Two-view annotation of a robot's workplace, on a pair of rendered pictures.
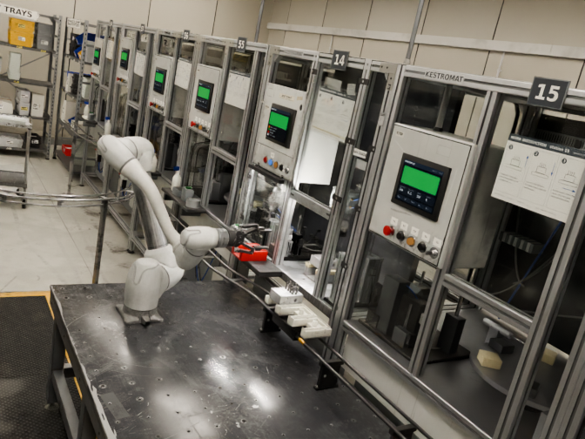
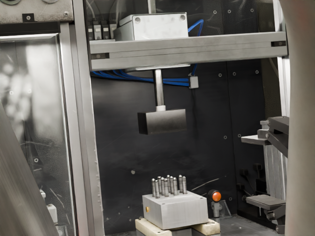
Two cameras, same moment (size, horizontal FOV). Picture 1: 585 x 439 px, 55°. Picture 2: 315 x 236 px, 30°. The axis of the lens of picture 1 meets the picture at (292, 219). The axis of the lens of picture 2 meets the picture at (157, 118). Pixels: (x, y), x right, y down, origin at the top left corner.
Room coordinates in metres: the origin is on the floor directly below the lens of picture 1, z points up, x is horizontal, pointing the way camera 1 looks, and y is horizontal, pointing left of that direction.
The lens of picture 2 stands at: (2.49, 0.94, 1.25)
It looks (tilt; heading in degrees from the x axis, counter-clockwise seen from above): 3 degrees down; 286
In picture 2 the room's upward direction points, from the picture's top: 5 degrees counter-clockwise
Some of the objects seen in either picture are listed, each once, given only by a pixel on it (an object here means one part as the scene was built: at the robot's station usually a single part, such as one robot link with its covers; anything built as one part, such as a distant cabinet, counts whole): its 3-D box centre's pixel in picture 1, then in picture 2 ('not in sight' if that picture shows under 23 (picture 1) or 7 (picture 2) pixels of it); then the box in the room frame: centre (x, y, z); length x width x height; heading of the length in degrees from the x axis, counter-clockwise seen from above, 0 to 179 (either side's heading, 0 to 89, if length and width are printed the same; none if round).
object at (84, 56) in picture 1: (86, 98); not in sight; (7.63, 3.07, 1.00); 1.30 x 0.51 x 2.00; 34
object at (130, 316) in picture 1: (141, 311); not in sight; (2.41, 0.61, 0.71); 0.22 x 0.18 x 0.06; 34
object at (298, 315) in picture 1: (295, 319); not in sight; (2.38, -0.11, 0.84); 0.36 x 0.14 x 0.10; 34
